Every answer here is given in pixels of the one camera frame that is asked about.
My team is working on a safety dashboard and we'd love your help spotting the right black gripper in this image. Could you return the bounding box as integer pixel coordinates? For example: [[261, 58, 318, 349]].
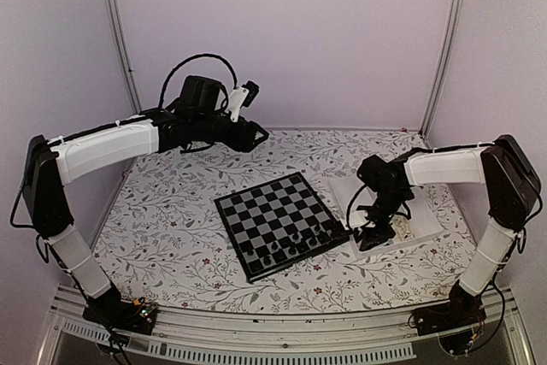
[[353, 189, 409, 254]]

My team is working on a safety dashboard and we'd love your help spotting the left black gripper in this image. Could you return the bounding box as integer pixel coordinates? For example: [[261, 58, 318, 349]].
[[192, 109, 269, 152]]

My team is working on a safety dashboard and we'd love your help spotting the white plastic compartment tray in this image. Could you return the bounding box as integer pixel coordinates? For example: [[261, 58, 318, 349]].
[[328, 177, 443, 261]]

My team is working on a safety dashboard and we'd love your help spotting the black and grey chessboard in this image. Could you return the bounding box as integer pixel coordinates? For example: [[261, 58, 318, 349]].
[[215, 172, 350, 283]]

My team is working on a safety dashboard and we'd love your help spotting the black chess piece twelfth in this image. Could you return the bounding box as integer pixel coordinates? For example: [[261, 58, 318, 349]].
[[279, 238, 290, 248]]

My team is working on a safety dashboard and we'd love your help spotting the black chess piece eleventh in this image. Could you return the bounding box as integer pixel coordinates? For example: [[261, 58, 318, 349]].
[[273, 250, 286, 263]]

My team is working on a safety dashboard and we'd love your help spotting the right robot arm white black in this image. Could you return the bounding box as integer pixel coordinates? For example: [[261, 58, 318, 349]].
[[348, 134, 542, 328]]

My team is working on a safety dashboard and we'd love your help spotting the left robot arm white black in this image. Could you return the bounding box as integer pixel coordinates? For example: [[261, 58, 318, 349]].
[[12, 75, 268, 326]]

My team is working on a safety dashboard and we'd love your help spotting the floral patterned tablecloth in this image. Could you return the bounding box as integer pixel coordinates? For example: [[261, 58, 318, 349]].
[[93, 131, 475, 314]]

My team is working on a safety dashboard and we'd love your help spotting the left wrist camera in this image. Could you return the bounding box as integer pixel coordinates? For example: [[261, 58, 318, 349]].
[[226, 80, 259, 122]]

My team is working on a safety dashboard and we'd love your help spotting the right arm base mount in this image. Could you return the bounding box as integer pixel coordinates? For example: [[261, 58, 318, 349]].
[[407, 302, 486, 356]]

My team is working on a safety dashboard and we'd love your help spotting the front aluminium rail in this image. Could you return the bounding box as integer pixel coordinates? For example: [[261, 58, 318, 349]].
[[38, 286, 538, 364]]

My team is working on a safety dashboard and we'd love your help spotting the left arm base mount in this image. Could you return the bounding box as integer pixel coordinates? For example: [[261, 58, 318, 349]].
[[83, 297, 159, 335]]

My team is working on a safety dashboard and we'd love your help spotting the right aluminium frame post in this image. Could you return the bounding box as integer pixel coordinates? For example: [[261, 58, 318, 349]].
[[420, 0, 464, 139]]

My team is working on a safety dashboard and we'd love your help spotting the aluminium frame post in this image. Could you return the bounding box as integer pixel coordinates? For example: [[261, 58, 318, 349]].
[[104, 0, 142, 113], [420, 0, 464, 139]]

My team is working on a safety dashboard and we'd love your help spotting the left aluminium frame post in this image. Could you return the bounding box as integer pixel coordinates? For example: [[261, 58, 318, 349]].
[[104, 0, 142, 113]]

